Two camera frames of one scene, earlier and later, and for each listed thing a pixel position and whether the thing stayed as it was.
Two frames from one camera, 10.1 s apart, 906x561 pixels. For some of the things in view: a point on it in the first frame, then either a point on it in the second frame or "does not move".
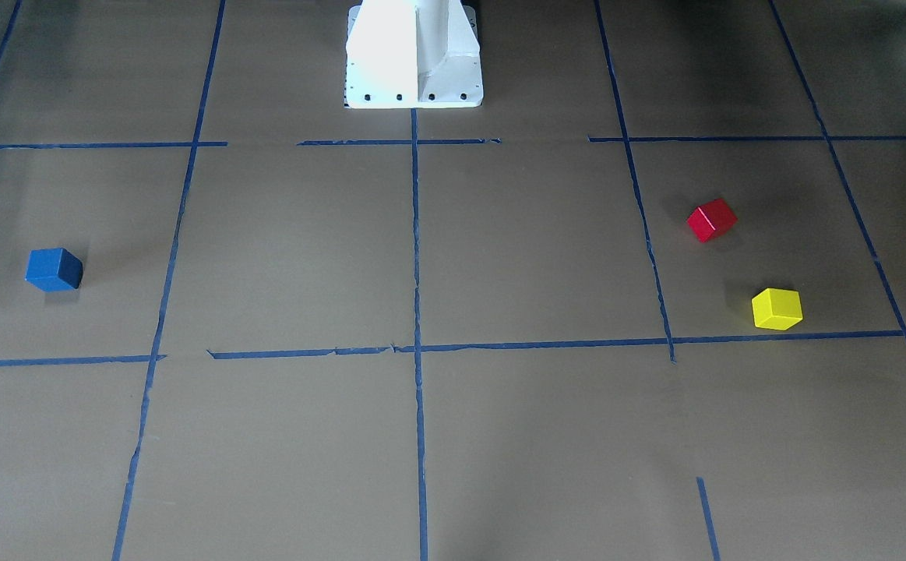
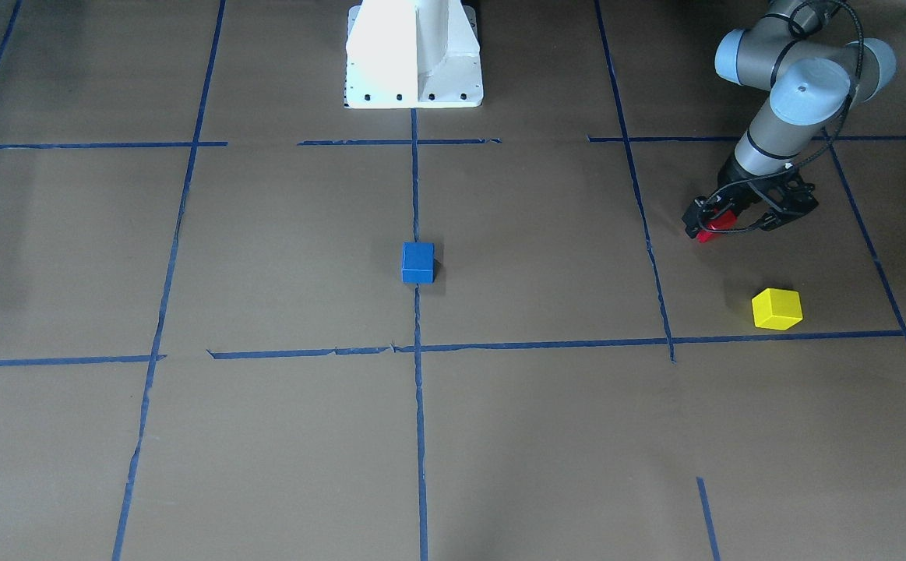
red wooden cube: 712,220 does not move
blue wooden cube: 54,269 -> 417,265
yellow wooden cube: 777,308 does not move
